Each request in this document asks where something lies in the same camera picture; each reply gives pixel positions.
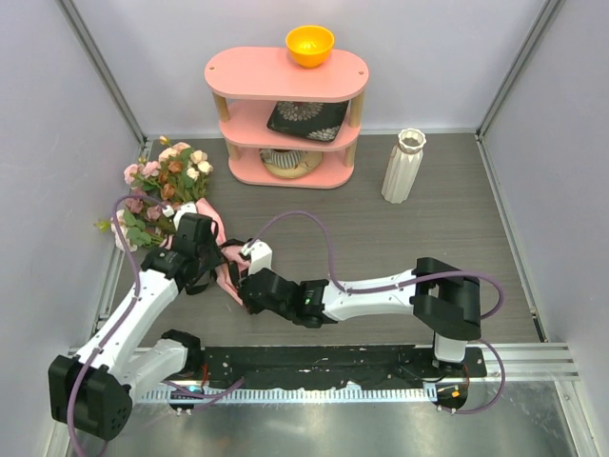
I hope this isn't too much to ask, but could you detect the black ribbon with gold text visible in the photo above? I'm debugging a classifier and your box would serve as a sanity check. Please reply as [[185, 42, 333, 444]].
[[185, 239, 250, 304]]

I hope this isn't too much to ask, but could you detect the pink wrapping paper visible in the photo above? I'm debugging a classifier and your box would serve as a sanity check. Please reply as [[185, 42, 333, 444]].
[[171, 198, 250, 308]]

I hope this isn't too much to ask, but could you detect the mauve pink flower bunch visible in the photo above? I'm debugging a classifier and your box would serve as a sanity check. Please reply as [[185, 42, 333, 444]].
[[125, 193, 174, 223]]

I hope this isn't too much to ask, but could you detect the peach and orange flower bunch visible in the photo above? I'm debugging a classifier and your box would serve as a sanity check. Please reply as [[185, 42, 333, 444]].
[[124, 136, 213, 204]]

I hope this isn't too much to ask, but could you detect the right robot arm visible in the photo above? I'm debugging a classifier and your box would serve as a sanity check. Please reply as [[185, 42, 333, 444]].
[[238, 257, 481, 376]]

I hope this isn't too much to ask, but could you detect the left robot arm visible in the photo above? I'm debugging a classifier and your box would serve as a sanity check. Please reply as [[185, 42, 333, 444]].
[[49, 213, 223, 441]]

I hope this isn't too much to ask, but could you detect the white ribbed ceramic vase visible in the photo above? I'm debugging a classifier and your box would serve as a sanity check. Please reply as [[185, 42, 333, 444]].
[[382, 129, 426, 204]]

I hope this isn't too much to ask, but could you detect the pale pink flower stem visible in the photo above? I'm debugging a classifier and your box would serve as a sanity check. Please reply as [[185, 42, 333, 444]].
[[94, 209, 165, 252]]

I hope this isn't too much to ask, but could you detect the pink three-tier shelf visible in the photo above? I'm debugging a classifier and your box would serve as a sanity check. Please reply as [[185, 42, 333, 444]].
[[205, 47, 369, 189]]

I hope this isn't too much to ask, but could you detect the black floral square plate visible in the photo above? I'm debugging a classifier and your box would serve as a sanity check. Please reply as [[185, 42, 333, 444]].
[[266, 101, 349, 143]]

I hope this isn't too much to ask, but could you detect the orange plastic bowl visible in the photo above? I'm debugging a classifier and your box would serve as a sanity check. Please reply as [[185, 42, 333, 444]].
[[285, 25, 335, 69]]

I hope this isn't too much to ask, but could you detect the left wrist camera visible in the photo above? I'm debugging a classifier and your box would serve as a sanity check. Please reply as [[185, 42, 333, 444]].
[[158, 202, 198, 233]]

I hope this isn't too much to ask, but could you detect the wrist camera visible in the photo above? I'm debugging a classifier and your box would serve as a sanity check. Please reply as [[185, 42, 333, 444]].
[[158, 202, 198, 233], [240, 240, 273, 276]]

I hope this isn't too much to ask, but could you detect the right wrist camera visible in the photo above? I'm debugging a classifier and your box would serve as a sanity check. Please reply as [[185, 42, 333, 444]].
[[240, 240, 273, 276]]

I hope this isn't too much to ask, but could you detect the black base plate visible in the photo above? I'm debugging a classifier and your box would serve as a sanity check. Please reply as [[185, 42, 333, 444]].
[[189, 345, 487, 390]]

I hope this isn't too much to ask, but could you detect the aluminium rail frame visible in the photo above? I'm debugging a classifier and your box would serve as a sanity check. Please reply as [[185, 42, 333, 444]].
[[85, 339, 578, 401]]

